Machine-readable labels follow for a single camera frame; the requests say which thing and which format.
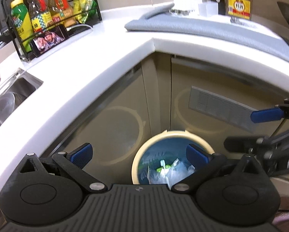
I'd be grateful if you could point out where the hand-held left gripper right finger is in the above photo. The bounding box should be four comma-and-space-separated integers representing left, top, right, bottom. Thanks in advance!
171, 143, 268, 195

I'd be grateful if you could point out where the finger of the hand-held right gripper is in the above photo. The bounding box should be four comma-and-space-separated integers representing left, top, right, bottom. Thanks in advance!
250, 97, 289, 124
224, 128, 289, 160

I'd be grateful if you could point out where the grey label sticker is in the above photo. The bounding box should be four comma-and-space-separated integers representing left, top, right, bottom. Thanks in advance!
188, 86, 263, 133

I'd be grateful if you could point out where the green plastic bag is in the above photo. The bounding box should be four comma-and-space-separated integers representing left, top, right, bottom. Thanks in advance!
156, 164, 171, 176

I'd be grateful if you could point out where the steel sink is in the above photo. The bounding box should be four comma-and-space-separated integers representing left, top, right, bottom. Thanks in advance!
0, 68, 44, 141

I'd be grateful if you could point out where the black wire spice rack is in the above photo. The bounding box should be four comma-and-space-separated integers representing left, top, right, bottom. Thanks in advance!
2, 0, 103, 62

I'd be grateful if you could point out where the cream trash bin blue liner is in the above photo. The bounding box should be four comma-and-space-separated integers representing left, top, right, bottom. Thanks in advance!
131, 130, 216, 191

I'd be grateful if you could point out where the yellow green snack bag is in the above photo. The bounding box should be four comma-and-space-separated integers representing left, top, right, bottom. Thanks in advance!
73, 0, 98, 24

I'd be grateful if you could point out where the cooking wine jug yellow label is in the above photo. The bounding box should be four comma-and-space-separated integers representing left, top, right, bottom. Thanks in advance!
225, 0, 252, 20

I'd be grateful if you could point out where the beige cabinet door grey sticker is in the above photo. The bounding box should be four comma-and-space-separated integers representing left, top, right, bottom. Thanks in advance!
170, 54, 289, 155

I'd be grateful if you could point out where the steel bowl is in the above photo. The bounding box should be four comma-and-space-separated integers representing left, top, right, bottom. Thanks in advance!
0, 92, 17, 131

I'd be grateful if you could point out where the grey mat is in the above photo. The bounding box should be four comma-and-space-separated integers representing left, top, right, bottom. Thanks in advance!
124, 2, 289, 66

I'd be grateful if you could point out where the clear plastic wrapper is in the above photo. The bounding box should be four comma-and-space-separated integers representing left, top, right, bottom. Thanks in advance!
167, 159, 196, 189

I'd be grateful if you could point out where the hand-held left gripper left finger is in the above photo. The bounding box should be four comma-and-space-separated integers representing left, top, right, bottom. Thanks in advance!
19, 142, 109, 195

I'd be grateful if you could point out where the black smartphone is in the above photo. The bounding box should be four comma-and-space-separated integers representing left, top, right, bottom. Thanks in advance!
30, 24, 69, 58

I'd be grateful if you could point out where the white cable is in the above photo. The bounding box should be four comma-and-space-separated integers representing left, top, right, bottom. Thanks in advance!
67, 24, 94, 33

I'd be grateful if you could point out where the white translucent plastic box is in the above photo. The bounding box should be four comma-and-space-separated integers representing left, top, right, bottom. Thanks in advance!
198, 2, 219, 17

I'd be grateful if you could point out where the gold cap oil bottle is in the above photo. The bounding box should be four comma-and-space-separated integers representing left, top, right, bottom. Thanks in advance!
46, 0, 74, 26

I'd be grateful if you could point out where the red cap clear bottle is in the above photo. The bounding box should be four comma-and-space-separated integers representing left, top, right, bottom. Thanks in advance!
27, 0, 53, 33

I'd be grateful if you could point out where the yellow green label bottle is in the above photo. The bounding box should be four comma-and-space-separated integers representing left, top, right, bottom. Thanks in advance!
10, 0, 34, 52

